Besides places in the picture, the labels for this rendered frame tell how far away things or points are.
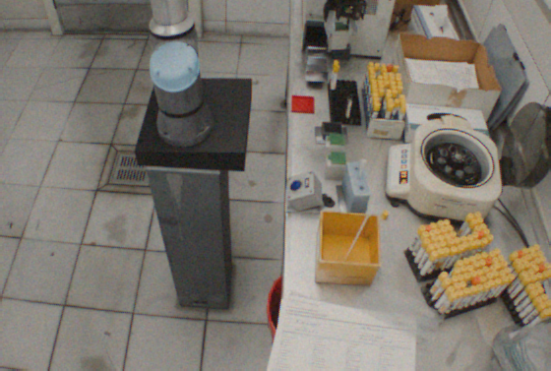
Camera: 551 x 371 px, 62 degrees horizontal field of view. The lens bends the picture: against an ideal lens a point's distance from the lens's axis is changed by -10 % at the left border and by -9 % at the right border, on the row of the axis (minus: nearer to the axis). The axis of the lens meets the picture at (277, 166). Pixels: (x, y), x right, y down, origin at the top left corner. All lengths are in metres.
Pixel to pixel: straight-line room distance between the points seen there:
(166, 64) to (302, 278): 0.58
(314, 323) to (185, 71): 0.63
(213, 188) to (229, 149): 0.15
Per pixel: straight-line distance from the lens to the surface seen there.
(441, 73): 1.65
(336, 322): 1.11
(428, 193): 1.24
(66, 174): 2.59
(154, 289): 2.14
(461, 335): 1.19
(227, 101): 1.40
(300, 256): 1.19
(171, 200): 1.45
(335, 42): 1.42
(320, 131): 1.42
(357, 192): 1.19
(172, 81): 1.17
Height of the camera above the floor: 1.90
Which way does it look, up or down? 50 degrees down
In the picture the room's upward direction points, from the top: 5 degrees clockwise
